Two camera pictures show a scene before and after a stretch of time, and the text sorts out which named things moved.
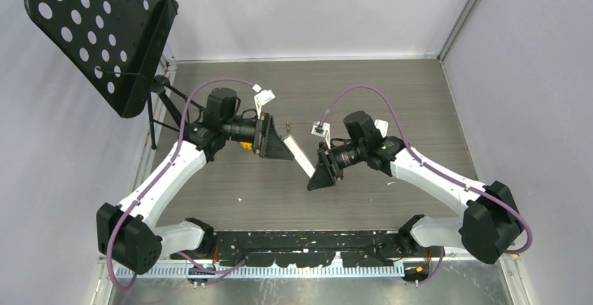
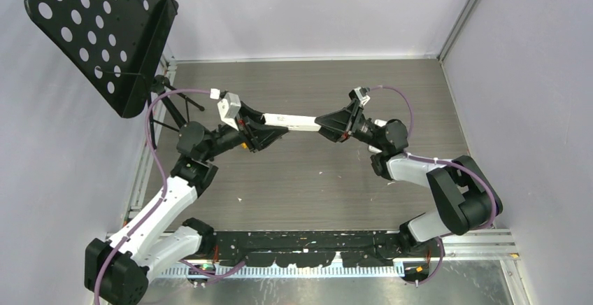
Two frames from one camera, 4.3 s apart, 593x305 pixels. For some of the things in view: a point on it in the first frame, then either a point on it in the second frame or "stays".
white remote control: x=382 y=126 stays
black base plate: x=315 y=248 stays
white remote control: x=299 y=156 -> x=293 y=122
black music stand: x=110 y=25 stays
